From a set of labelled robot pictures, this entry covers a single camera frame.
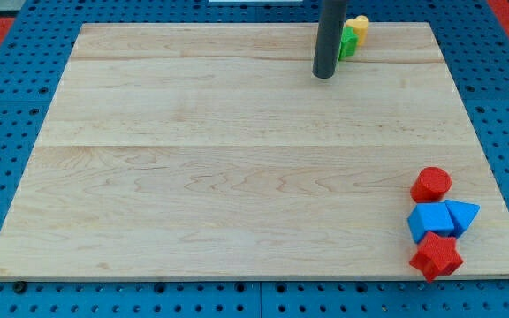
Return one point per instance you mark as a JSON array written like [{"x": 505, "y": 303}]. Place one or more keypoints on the light wooden board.
[{"x": 210, "y": 152}]

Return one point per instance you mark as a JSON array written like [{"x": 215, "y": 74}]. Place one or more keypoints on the green block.
[{"x": 348, "y": 43}]

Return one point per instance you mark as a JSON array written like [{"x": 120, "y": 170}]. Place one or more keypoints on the yellow heart block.
[{"x": 360, "y": 26}]

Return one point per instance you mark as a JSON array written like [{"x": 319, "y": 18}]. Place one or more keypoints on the red cylinder block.
[{"x": 431, "y": 185}]

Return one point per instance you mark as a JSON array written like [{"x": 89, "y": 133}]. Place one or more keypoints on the blue cube block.
[{"x": 426, "y": 217}]

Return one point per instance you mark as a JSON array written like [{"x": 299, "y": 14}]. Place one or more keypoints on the red star block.
[{"x": 436, "y": 256}]

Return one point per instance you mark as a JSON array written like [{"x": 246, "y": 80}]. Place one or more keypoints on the blue triangular prism block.
[{"x": 462, "y": 215}]

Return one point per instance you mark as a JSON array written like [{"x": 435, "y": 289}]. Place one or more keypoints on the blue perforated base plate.
[{"x": 474, "y": 38}]

